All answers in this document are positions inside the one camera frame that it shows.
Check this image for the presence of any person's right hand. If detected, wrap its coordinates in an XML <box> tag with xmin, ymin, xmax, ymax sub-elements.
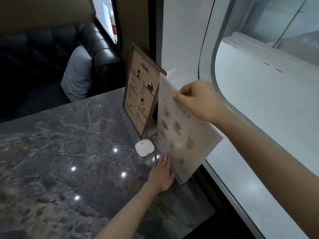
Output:
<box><xmin>172</xmin><ymin>79</ymin><xmax>226</xmax><ymax>124</ymax></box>

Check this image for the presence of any person's left hand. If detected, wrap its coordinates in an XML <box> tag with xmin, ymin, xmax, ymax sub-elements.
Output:
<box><xmin>147</xmin><ymin>153</ymin><xmax>176</xmax><ymax>193</ymax></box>

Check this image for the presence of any white drinks menu stand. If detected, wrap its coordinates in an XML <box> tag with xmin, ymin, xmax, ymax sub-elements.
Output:
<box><xmin>152</xmin><ymin>73</ymin><xmax>224</xmax><ymax>185</ymax></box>

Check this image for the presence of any framed beige menu stand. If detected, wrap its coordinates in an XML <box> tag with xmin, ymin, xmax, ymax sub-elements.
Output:
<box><xmin>122</xmin><ymin>42</ymin><xmax>167</xmax><ymax>147</ymax></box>

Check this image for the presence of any person's right forearm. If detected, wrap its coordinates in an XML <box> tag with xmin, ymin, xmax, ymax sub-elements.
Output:
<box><xmin>212</xmin><ymin>107</ymin><xmax>319</xmax><ymax>239</ymax></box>

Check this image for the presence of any person's left forearm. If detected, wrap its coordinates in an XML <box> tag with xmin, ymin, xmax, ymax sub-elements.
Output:
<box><xmin>94</xmin><ymin>183</ymin><xmax>160</xmax><ymax>239</ymax></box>

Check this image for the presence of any white call button device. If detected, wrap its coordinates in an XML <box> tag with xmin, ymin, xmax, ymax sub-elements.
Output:
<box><xmin>135</xmin><ymin>138</ymin><xmax>155</xmax><ymax>157</ymax></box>

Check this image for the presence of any large rounded window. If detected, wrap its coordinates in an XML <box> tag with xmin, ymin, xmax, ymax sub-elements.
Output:
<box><xmin>199</xmin><ymin>0</ymin><xmax>319</xmax><ymax>239</ymax></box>

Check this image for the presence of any grey marble table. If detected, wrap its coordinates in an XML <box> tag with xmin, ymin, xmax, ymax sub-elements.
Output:
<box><xmin>0</xmin><ymin>87</ymin><xmax>215</xmax><ymax>239</ymax></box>

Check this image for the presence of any black tufted leather sofa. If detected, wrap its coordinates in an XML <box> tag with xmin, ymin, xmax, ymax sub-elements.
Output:
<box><xmin>0</xmin><ymin>22</ymin><xmax>125</xmax><ymax>122</ymax></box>

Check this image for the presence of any red label water bottle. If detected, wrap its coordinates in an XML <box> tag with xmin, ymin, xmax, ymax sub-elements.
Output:
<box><xmin>107</xmin><ymin>0</ymin><xmax>118</xmax><ymax>44</ymax></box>

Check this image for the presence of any grey cushion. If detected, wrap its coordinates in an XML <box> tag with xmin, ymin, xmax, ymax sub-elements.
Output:
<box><xmin>60</xmin><ymin>45</ymin><xmax>93</xmax><ymax>102</ymax></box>

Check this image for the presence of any small black framed window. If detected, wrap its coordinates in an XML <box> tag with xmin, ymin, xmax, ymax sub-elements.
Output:
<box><xmin>88</xmin><ymin>0</ymin><xmax>123</xmax><ymax>50</ymax></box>

